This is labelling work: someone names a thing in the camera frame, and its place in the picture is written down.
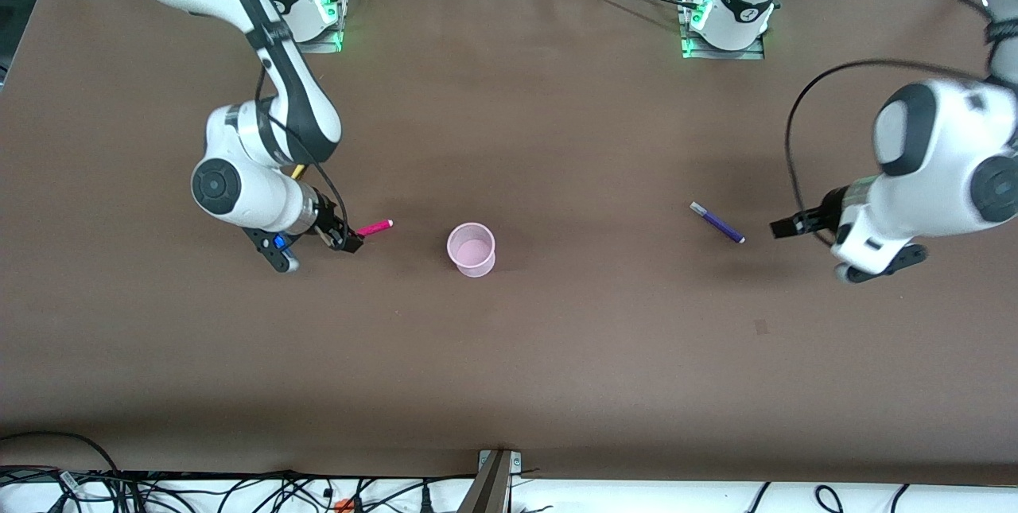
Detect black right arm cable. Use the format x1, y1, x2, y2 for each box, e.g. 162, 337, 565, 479
253, 64, 351, 237

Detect black arched cable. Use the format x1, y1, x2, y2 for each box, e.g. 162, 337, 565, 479
0, 431, 122, 513

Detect purple pen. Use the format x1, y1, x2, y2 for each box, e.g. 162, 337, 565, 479
689, 200, 747, 245

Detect aluminium table leg bracket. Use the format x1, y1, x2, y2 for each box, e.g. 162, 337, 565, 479
457, 449, 523, 513

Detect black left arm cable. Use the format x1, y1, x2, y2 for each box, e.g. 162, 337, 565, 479
775, 0, 1004, 250

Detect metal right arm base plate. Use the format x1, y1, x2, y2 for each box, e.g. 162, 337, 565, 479
297, 0, 345, 55

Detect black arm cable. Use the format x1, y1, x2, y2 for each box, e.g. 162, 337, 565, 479
253, 64, 351, 237
775, 0, 1004, 250

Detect pink pen holder cup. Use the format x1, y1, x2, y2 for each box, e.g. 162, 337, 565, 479
446, 222, 497, 278

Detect brown table cover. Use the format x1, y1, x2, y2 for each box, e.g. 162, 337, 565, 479
0, 0, 1018, 487

